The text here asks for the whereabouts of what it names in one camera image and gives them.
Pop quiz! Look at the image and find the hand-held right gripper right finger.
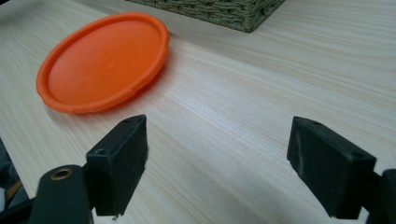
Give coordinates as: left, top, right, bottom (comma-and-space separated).
286, 116, 377, 220

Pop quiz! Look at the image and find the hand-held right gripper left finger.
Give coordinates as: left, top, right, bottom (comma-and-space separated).
85, 114, 149, 217

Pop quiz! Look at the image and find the orange plastic plate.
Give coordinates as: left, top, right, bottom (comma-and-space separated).
35, 11, 171, 115

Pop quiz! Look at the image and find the green woven basket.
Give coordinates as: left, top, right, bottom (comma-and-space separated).
125, 0, 286, 34

